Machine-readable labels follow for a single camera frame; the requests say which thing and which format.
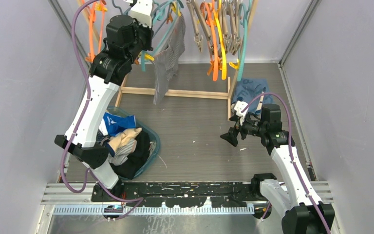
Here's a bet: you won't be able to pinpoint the slate blue clip hanger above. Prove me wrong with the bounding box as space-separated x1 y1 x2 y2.
111 0 131 15

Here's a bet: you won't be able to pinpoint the orange plastic clip hanger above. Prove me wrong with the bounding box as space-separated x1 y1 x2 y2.
82 0 108 62

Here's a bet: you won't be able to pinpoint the blue underwear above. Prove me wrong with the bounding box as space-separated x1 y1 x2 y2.
99 112 136 136

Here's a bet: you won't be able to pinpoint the beige underwear with navy trim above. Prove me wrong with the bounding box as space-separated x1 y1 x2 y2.
106 128 142 157

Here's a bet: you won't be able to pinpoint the striped navy shorts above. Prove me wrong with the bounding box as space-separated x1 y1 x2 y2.
96 136 111 146

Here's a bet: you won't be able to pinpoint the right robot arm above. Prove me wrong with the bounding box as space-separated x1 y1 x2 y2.
221 101 335 234

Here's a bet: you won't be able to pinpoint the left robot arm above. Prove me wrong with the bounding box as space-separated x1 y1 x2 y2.
55 13 153 201

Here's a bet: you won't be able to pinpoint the grey striped hanging underwear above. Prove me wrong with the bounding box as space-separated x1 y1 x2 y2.
152 16 186 105

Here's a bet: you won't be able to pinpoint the orange hanging hanger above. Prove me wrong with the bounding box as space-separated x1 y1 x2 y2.
199 1 219 81

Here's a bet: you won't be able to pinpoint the yellow hanging hanger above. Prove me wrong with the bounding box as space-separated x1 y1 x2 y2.
212 0 227 80

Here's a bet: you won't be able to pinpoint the right teal hanger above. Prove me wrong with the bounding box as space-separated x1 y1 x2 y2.
230 0 256 82

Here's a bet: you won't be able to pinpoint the blue patterned cloth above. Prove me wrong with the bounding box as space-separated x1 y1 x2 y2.
231 78 274 116

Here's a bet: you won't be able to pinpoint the teal laundry basket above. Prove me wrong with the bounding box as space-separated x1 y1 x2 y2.
96 106 160 180

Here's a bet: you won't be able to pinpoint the beige wooden hangers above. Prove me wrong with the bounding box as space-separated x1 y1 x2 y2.
186 0 250 56

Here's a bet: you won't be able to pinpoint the black garment in basket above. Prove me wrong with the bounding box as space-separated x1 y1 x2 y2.
110 131 150 179

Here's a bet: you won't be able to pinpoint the grey striped garment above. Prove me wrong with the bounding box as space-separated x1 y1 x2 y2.
108 140 137 166

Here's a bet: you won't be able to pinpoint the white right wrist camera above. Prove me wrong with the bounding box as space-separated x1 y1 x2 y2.
231 100 248 125

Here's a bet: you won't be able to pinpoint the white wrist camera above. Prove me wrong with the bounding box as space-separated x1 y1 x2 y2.
125 0 153 29
231 100 248 125

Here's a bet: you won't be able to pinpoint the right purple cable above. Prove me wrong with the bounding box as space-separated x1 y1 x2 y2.
240 92 331 234

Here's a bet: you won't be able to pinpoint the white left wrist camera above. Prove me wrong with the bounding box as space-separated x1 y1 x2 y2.
125 0 153 29

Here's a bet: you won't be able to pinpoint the wooden hanger rack frame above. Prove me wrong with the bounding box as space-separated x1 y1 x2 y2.
77 0 260 121

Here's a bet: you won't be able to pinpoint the white slotted cable duct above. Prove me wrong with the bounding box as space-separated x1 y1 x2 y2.
53 204 254 215

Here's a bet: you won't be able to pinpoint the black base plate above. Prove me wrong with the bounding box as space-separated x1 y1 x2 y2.
91 181 283 209

